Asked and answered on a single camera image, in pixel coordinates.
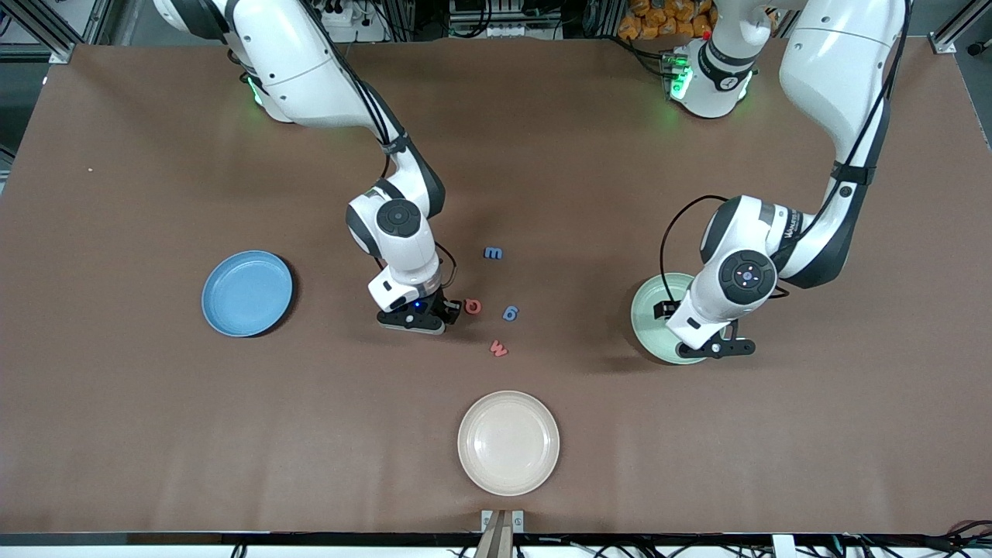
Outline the green plate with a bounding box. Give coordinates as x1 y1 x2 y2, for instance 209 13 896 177
630 272 728 366

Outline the cream plate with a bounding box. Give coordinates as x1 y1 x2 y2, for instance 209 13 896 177
457 390 560 497

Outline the blue plate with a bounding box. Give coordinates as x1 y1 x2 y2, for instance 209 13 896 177
201 250 295 339

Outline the brown table cover sheet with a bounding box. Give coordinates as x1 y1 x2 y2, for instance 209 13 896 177
0 37 992 536

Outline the bag of orange items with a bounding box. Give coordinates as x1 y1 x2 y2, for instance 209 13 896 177
618 0 718 41

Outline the metal table edge bracket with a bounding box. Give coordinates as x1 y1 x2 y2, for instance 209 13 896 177
480 509 525 558

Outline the tangle of floor cables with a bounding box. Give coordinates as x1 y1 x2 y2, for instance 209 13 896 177
806 521 992 558

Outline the black table edge rail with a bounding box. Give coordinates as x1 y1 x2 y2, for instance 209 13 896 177
0 531 992 548

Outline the aluminium frame profile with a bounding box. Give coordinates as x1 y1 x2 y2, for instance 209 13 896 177
930 0 992 55
0 0 117 64

